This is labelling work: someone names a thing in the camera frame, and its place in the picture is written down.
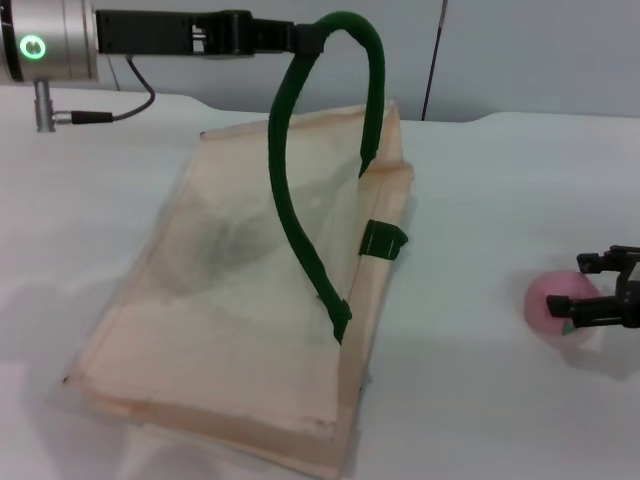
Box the pink peach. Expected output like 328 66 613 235
523 268 602 337

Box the thin black vertical cable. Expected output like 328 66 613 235
420 0 448 122

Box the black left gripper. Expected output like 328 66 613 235
95 9 327 61

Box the left arm cable silver connector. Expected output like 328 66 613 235
33 55 157 133

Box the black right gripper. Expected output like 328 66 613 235
545 244 640 330

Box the cream handbag with green handles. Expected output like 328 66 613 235
63 10 417 480

